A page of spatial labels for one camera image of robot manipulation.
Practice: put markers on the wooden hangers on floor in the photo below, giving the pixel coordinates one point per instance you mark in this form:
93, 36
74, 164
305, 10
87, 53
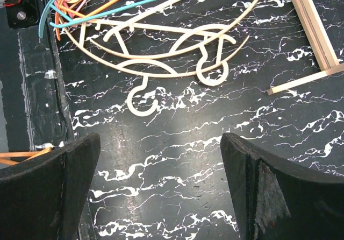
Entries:
6, 157

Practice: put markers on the teal thin hanger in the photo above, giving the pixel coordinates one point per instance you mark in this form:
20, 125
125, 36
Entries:
74, 17

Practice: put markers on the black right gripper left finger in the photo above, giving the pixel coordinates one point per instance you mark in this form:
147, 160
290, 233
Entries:
43, 198

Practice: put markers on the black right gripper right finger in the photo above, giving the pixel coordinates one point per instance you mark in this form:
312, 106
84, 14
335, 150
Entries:
274, 198

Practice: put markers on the wooden clothes rack frame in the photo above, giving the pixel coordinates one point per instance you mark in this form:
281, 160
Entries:
319, 42

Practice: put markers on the orange thin hanger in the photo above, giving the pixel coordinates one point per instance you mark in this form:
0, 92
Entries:
80, 8

